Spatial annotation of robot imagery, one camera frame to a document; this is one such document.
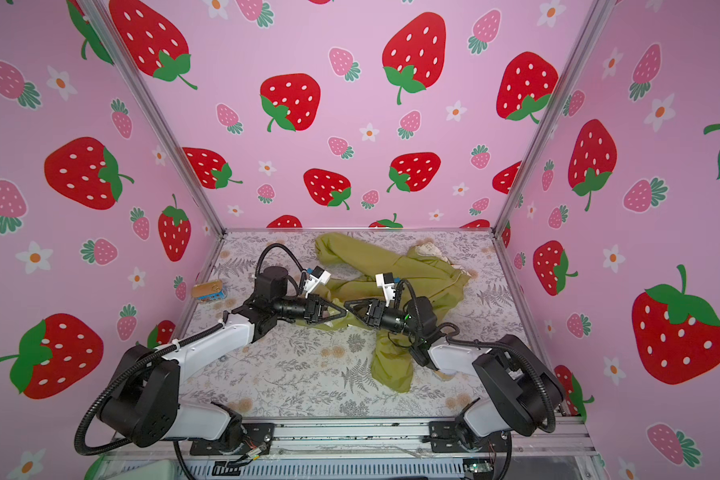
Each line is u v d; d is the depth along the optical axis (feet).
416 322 2.03
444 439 2.38
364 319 2.29
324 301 2.40
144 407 1.37
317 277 2.45
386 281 2.45
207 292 3.32
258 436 2.45
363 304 2.45
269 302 2.19
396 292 2.45
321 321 2.36
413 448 2.41
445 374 2.62
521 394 1.43
